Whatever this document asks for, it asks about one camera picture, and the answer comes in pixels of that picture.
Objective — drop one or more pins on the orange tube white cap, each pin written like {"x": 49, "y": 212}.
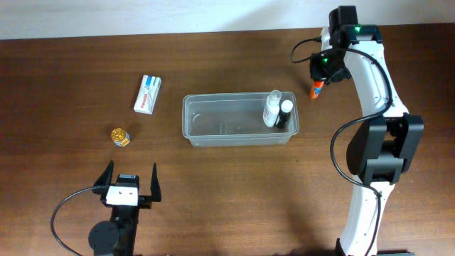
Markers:
{"x": 316, "y": 89}

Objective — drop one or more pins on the small gold-lidded balm jar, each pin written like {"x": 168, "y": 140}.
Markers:
{"x": 120, "y": 137}

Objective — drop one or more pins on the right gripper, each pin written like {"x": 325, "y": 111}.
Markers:
{"x": 334, "y": 76}

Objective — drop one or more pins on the dark bottle white cap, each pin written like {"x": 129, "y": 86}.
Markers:
{"x": 284, "y": 114}

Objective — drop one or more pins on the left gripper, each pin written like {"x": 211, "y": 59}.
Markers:
{"x": 144, "y": 201}

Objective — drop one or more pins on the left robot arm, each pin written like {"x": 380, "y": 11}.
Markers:
{"x": 117, "y": 235}

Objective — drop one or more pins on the white spray bottle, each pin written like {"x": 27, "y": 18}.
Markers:
{"x": 272, "y": 108}

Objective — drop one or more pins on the clear plastic container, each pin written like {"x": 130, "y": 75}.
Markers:
{"x": 234, "y": 119}

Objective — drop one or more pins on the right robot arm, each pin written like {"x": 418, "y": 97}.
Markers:
{"x": 387, "y": 138}

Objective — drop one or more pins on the white Panadol box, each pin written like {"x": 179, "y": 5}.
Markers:
{"x": 148, "y": 92}

